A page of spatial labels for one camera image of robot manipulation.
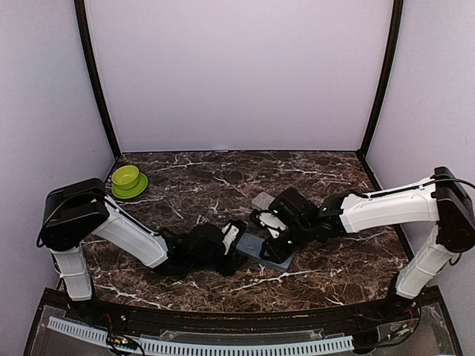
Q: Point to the black front rail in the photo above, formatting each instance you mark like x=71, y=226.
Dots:
x=358, y=318

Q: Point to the white cable duct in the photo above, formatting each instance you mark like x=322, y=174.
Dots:
x=150, y=346

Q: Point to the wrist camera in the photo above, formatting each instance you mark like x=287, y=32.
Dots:
x=265, y=219
x=232, y=231

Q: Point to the green bowl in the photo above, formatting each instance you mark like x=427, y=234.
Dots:
x=128, y=182

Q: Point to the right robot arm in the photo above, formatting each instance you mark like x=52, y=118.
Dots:
x=440, y=198

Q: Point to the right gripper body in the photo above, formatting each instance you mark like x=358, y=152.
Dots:
x=300, y=238

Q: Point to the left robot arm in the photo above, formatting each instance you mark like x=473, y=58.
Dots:
x=76, y=211

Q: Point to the right black frame post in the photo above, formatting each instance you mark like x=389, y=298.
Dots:
x=384, y=78

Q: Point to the dark grey glasses case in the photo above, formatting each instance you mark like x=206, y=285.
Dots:
x=250, y=246

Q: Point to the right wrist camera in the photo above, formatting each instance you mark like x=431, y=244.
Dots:
x=265, y=219

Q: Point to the left black frame post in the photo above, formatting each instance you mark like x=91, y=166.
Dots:
x=93, y=73

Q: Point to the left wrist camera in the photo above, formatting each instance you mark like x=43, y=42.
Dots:
x=232, y=231

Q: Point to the black frame post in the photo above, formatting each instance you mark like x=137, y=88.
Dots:
x=384, y=78
x=93, y=73

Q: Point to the light grey glasses case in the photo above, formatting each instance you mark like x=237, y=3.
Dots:
x=262, y=201

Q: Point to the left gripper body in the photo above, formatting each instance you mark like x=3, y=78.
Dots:
x=228, y=269

